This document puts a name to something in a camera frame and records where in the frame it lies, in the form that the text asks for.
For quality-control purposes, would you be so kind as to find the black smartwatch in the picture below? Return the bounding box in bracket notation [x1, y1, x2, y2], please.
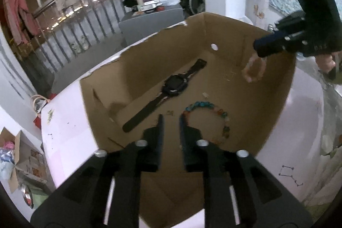
[122, 58, 207, 132]

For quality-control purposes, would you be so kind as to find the metal balcony railing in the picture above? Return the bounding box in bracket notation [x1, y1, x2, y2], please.
[16, 0, 130, 79]

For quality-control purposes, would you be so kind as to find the brown cardboard box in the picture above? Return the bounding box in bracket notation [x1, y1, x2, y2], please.
[80, 12, 295, 227]

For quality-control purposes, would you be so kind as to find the orange bead bracelet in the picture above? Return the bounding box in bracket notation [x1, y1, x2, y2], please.
[241, 53, 268, 83]

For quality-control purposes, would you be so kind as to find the red paper gift bag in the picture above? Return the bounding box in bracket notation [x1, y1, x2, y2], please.
[30, 93, 57, 129]

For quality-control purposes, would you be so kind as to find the grey side cabinet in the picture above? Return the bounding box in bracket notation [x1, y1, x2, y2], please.
[119, 5, 184, 45]

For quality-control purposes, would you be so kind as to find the multicolour bead bracelet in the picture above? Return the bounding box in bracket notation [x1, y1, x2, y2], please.
[181, 101, 231, 146]

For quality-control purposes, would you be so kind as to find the green blender jug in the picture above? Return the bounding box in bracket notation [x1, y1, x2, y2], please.
[20, 183, 49, 209]

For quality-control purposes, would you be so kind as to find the open cardboard box with bags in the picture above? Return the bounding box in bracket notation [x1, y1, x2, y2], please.
[1, 127, 47, 193]

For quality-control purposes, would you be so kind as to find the person's right hand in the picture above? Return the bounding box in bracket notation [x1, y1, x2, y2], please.
[315, 54, 336, 74]

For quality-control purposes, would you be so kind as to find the pink hanging jacket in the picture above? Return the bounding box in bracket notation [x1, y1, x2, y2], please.
[3, 0, 40, 45]

